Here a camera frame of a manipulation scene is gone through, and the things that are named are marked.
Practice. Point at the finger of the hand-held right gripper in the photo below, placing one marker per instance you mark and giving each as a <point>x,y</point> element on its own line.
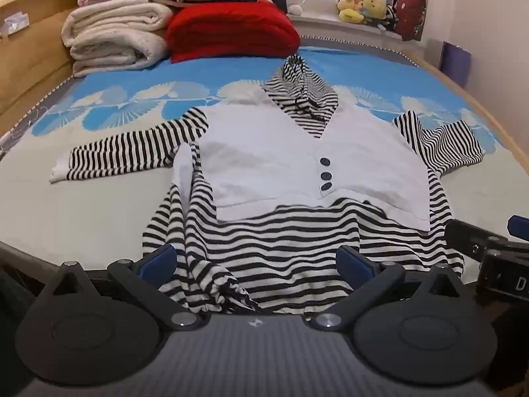
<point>471,238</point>
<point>518,225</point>

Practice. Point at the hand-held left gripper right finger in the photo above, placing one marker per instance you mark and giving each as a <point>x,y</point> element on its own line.
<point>353,264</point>

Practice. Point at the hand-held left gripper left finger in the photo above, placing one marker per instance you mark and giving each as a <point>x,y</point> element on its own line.
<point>159,265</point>

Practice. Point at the striped hooded top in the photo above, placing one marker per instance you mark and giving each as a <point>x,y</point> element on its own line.
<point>264,161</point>

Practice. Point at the folded white blanket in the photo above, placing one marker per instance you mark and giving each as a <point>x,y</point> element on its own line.
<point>115,18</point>
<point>115,56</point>

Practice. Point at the red plush cushion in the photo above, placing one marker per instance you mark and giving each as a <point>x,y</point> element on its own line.
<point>411,16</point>

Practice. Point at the black white striped plush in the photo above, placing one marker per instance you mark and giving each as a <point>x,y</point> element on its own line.
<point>391,18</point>

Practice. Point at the wooden headboard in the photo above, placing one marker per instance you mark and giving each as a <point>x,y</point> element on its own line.
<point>37,62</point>

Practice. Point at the yellow round plush toy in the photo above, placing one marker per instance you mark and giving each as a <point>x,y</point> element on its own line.
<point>374,10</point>

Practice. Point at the red knit blanket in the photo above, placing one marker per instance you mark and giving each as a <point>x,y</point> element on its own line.
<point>231,29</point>

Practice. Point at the yellow green plush toy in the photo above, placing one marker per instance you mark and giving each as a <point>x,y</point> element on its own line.
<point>350,8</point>

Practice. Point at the tissue pack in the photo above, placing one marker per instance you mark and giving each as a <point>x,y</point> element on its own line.
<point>14,24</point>

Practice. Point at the wooden bed frame rail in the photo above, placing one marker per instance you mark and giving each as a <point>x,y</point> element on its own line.
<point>475,103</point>

